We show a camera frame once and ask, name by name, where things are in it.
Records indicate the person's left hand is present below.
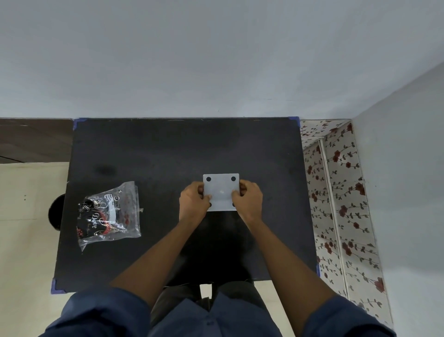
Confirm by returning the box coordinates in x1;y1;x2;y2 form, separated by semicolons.
179;181;212;224

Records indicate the person's right hand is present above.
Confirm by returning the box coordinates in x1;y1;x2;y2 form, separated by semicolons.
231;179;264;225

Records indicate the white square plate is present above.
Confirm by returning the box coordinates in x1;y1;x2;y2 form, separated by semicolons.
203;173;241;212

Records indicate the person's left forearm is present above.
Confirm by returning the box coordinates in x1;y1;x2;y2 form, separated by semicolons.
110;216;206;308

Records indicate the person's right forearm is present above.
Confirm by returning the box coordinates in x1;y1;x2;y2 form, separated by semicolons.
241;216;338;329

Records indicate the clear plastic bag of items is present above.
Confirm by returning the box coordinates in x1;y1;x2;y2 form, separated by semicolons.
77;181;142;253

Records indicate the floral patterned panel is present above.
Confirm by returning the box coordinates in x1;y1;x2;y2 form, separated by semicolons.
300;119;395;330

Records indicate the dark blue shirt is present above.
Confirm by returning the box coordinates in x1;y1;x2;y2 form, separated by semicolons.
37;286;398;337

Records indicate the black round stool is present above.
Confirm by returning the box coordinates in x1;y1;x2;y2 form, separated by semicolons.
48;194;66;232

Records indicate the dark brown wooden panel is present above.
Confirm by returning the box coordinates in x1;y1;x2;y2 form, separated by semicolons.
0;118;74;164

